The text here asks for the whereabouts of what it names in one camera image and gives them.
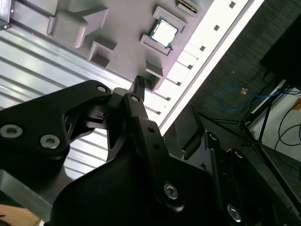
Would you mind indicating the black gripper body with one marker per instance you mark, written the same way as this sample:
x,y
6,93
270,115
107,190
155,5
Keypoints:
x,y
105,200

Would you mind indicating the CPU with silver top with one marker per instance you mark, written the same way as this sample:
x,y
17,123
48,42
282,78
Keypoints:
x,y
164,33

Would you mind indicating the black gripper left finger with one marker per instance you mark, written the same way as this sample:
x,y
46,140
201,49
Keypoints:
x,y
35,122

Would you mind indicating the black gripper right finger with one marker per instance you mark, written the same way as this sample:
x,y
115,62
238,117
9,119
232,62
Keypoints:
x,y
212,155

